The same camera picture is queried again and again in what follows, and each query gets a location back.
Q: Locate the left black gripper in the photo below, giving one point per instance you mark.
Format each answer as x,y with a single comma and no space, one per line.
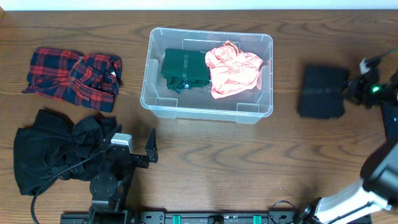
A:
137,157

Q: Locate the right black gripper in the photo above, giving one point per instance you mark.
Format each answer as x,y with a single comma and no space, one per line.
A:
357,85

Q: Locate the navy garment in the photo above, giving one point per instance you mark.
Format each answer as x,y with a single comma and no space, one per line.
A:
390,120

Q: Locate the black garment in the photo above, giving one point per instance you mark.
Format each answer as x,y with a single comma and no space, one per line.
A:
321,95
52,144

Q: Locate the dark green garment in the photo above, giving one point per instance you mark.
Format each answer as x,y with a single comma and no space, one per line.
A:
185,69

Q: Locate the pink garment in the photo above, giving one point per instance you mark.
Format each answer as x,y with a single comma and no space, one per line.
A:
233,70

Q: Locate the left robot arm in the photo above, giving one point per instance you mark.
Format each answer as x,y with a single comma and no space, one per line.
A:
110,187

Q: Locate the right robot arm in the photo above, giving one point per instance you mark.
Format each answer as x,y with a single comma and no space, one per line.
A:
375,190

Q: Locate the red navy plaid shirt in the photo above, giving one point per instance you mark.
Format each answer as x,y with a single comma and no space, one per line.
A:
90,80

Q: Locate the black crumpled garment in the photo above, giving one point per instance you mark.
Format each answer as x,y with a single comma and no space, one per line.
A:
52,144

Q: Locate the clear plastic storage bin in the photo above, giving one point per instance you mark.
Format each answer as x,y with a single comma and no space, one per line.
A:
248,107

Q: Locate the black mounting rail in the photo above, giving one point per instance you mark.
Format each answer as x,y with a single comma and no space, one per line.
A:
182,218

